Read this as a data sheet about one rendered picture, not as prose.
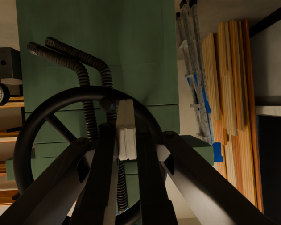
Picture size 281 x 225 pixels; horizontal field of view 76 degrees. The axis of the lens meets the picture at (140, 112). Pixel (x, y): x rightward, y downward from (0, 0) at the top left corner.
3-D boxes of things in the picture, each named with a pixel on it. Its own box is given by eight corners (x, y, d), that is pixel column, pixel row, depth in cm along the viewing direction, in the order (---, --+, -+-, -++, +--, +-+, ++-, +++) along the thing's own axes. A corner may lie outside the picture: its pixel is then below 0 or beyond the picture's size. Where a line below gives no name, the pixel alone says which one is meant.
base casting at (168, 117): (180, 103, 53) (182, 135, 53) (154, 104, 110) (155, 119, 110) (22, 112, 50) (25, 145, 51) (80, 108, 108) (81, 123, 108)
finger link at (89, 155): (117, 167, 13) (74, 171, 13) (120, 133, 17) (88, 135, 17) (115, 149, 12) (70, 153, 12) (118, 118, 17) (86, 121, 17)
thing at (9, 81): (9, 46, 46) (12, 78, 46) (35, 58, 58) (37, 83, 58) (-25, 47, 45) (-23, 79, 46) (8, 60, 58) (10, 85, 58)
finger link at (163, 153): (136, 147, 12) (179, 144, 12) (134, 117, 17) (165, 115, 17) (137, 165, 13) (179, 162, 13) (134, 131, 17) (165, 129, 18)
